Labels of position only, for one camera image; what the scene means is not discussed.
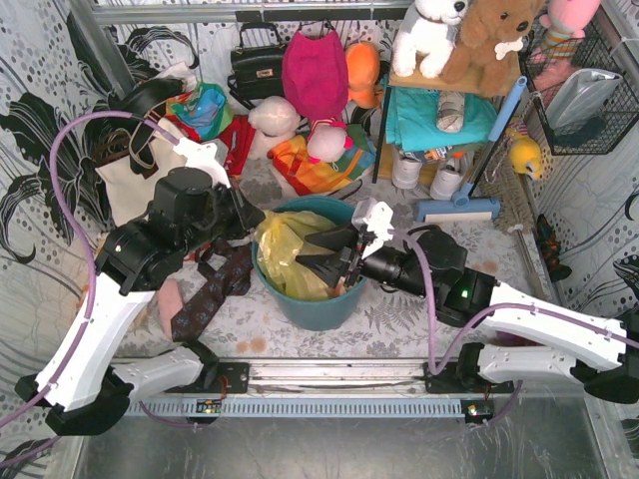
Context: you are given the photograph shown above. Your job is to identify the teal folded cloth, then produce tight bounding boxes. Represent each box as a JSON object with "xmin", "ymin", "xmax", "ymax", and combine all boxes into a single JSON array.
[{"xmin": 385, "ymin": 87, "xmax": 497, "ymax": 152}]

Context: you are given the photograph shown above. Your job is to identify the purple cable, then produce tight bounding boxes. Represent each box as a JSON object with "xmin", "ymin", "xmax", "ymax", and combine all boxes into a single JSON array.
[
  {"xmin": 391, "ymin": 229, "xmax": 639, "ymax": 425},
  {"xmin": 0, "ymin": 110, "xmax": 179, "ymax": 460}
]

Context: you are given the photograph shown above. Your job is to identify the pink soft pad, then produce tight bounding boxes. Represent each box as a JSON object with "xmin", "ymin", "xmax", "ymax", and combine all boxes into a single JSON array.
[{"xmin": 157, "ymin": 278, "xmax": 184, "ymax": 339}]

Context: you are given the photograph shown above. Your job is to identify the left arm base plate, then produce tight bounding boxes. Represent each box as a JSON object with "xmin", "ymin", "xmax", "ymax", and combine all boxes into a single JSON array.
[{"xmin": 198, "ymin": 361, "xmax": 251, "ymax": 394}]

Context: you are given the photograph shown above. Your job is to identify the rainbow striped bag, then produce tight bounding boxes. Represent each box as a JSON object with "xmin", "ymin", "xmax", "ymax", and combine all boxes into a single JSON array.
[{"xmin": 268, "ymin": 124, "xmax": 375, "ymax": 197}]

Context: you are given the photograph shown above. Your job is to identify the silver pouch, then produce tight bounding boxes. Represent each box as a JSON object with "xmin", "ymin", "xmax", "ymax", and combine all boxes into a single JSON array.
[{"xmin": 545, "ymin": 68, "xmax": 623, "ymax": 130}]

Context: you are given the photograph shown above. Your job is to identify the red garment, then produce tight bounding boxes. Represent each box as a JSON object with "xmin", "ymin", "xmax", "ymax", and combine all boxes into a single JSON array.
[{"xmin": 213, "ymin": 116, "xmax": 256, "ymax": 176}]

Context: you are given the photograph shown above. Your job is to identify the black metal shelf rack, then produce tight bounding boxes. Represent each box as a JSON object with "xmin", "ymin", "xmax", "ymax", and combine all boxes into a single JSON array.
[{"xmin": 371, "ymin": 66, "xmax": 528, "ymax": 184}]

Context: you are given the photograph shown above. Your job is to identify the pink plush toy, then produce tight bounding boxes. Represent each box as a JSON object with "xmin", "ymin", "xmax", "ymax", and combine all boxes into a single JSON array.
[{"xmin": 530, "ymin": 0, "xmax": 601, "ymax": 92}]

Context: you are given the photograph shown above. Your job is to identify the pink white plush doll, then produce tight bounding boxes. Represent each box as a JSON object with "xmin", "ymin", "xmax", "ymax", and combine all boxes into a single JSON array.
[{"xmin": 307, "ymin": 118, "xmax": 353, "ymax": 164}]

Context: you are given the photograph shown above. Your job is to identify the orange plush toy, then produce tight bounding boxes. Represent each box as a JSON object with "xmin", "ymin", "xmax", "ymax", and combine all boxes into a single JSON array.
[{"xmin": 345, "ymin": 42, "xmax": 382, "ymax": 109}]

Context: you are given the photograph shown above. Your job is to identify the yellow trash bag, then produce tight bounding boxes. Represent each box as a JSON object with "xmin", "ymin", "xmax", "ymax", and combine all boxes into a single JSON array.
[{"xmin": 254, "ymin": 211, "xmax": 348, "ymax": 301}]

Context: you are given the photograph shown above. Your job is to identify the black leather handbag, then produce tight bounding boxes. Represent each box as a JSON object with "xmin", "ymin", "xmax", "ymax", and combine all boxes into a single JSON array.
[{"xmin": 227, "ymin": 22, "xmax": 288, "ymax": 110}]

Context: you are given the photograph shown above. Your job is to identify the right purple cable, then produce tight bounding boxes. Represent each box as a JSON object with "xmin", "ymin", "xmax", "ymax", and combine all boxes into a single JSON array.
[{"xmin": 391, "ymin": 229, "xmax": 639, "ymax": 425}]

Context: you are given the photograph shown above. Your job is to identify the brown floral necktie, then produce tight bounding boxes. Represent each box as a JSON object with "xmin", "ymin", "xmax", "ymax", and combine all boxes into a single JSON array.
[{"xmin": 170, "ymin": 239, "xmax": 253, "ymax": 342}]

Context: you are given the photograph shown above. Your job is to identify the teal trash bin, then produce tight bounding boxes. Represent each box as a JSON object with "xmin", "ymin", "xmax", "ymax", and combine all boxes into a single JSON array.
[{"xmin": 252, "ymin": 195, "xmax": 367, "ymax": 331}]

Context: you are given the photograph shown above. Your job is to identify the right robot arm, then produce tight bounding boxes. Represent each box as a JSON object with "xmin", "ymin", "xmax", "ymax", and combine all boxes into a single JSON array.
[{"xmin": 296, "ymin": 224, "xmax": 638, "ymax": 404}]

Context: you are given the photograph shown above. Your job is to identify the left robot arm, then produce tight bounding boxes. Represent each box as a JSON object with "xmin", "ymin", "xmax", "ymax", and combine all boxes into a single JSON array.
[{"xmin": 15, "ymin": 167, "xmax": 265, "ymax": 436}]

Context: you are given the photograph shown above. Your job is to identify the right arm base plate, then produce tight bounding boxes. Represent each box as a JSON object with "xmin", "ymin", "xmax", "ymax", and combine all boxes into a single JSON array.
[{"xmin": 424, "ymin": 361, "xmax": 515, "ymax": 394}]

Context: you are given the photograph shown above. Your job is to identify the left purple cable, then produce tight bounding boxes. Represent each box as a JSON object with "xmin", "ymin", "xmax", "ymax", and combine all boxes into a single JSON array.
[{"xmin": 0, "ymin": 110, "xmax": 179, "ymax": 460}]

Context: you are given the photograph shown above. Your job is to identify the cream canvas tote bag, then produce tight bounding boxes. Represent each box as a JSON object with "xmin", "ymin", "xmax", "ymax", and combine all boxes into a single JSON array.
[{"xmin": 96, "ymin": 132, "xmax": 186, "ymax": 227}]

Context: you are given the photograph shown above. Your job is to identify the colourful scarf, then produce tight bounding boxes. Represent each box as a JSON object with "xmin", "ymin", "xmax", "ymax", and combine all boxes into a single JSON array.
[{"xmin": 165, "ymin": 83, "xmax": 234, "ymax": 143}]

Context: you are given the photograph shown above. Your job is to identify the grey patterned rolled cloth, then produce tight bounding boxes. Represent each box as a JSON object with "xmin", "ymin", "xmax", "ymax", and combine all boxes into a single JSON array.
[{"xmin": 436, "ymin": 91, "xmax": 465, "ymax": 134}]

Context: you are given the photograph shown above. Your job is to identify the black wire basket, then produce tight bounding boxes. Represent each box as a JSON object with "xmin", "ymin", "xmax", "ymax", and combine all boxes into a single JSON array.
[{"xmin": 520, "ymin": 24, "xmax": 624, "ymax": 156}]

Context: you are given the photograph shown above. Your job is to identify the brown plush dog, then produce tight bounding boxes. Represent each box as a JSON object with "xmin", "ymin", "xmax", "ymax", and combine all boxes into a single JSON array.
[{"xmin": 440, "ymin": 0, "xmax": 544, "ymax": 98}]

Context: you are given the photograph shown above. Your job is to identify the white plush dog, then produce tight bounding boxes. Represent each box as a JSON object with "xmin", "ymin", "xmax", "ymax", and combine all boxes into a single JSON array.
[{"xmin": 391, "ymin": 0, "xmax": 470, "ymax": 79}]

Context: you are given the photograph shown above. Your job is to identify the white fluffy plush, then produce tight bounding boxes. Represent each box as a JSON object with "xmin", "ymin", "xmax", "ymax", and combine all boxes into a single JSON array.
[{"xmin": 248, "ymin": 96, "xmax": 302, "ymax": 160}]

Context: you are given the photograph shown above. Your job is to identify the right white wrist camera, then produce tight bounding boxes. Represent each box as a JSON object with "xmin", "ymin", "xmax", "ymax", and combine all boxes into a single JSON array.
[{"xmin": 351, "ymin": 198, "xmax": 393, "ymax": 258}]

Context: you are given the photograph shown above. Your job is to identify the yellow plush duck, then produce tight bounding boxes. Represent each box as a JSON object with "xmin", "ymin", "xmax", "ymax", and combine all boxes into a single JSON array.
[{"xmin": 505, "ymin": 127, "xmax": 542, "ymax": 181}]

